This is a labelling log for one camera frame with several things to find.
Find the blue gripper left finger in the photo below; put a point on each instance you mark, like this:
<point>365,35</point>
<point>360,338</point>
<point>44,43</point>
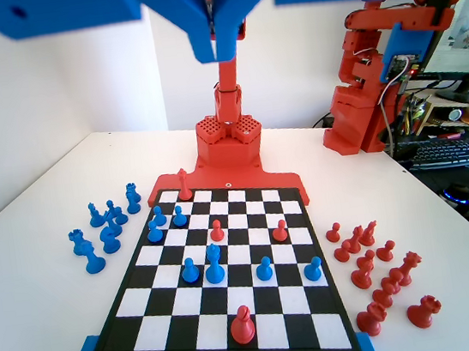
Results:
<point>66,11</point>

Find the blue king piece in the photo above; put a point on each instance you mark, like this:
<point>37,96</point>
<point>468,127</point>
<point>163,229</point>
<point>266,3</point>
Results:
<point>215,269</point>

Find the red robot arm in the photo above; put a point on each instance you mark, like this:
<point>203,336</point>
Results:
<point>226,77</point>

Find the blue chess rook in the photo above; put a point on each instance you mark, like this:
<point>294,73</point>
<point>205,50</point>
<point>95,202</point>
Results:
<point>132,188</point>
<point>77,246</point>

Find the blue chess pawn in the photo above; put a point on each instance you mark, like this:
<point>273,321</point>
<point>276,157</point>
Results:
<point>191,274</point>
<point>265,271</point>
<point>179,218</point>
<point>313,271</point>
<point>159,218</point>
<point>155,234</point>
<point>121,217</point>

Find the red piece bottom edge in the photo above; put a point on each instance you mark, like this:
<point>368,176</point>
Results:
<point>184,191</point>

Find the blue chess queen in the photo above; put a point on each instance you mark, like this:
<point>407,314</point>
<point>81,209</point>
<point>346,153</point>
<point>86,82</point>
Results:
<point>94,263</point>

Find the red chess pawn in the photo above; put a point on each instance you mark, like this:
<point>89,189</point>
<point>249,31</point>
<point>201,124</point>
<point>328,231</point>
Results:
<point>362,280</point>
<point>392,280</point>
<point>216,233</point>
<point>280,233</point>
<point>342,253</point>
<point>333,234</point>
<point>386,253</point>
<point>366,260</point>

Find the red chess rook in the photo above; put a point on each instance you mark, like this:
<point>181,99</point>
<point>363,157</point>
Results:
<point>371,322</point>
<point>424,312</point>

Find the blue controller board case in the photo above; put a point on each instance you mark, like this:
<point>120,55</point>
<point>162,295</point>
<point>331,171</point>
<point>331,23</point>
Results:
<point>398,41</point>

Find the wooden desk riser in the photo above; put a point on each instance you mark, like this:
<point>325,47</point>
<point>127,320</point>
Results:
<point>433,108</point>

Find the red board mounting plate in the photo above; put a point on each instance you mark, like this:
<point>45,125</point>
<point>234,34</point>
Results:
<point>278,176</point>

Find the black computer keyboard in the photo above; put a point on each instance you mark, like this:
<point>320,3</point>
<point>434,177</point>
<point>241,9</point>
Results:
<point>452,153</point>

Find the black computer mouse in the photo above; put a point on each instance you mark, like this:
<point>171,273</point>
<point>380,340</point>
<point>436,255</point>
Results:
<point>459,193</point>

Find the black and white chessboard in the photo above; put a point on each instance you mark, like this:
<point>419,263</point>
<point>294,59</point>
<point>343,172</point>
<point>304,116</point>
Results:
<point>241,295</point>

